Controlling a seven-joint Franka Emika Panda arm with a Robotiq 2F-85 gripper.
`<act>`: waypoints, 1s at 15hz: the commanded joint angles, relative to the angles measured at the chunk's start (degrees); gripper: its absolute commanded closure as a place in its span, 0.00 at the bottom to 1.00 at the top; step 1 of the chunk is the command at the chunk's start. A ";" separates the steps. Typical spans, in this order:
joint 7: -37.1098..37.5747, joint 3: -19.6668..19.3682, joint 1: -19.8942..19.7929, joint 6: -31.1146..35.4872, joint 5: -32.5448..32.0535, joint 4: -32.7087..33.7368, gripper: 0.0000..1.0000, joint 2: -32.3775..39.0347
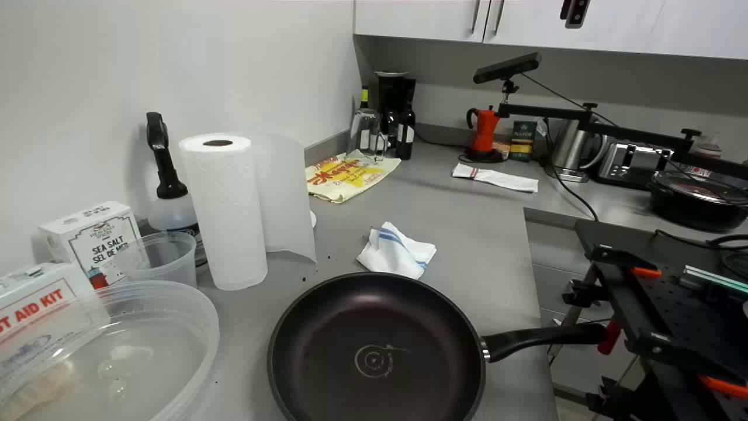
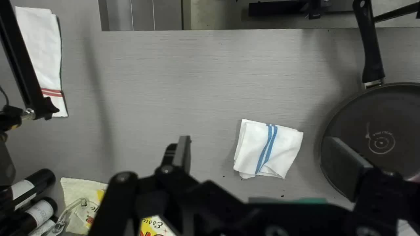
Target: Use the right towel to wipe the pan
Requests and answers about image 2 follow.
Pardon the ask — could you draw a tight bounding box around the yellow printed plastic bag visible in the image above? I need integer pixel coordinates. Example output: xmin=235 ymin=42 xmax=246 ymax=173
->
xmin=59 ymin=175 xmax=177 ymax=236

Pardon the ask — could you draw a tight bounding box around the white blue-striped towel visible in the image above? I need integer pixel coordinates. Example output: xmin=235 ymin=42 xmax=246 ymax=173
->
xmin=232 ymin=118 xmax=305 ymax=181

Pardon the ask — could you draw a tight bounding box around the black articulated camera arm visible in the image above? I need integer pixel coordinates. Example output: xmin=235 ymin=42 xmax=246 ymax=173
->
xmin=0 ymin=0 xmax=60 ymax=189

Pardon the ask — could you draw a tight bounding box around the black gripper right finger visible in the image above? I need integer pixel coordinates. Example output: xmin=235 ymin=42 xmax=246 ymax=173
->
xmin=322 ymin=136 xmax=374 ymax=202

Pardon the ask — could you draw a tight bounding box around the black frying pan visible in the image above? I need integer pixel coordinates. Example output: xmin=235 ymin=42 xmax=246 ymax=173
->
xmin=318 ymin=0 xmax=420 ymax=207

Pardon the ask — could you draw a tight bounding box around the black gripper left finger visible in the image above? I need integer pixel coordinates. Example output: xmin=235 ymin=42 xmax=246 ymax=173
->
xmin=158 ymin=135 xmax=193 ymax=175

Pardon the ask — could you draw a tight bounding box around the black white-labelled cylinder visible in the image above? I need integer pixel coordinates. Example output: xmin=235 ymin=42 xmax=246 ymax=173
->
xmin=29 ymin=219 xmax=59 ymax=236
xmin=16 ymin=196 xmax=59 ymax=233
xmin=9 ymin=168 xmax=58 ymax=207

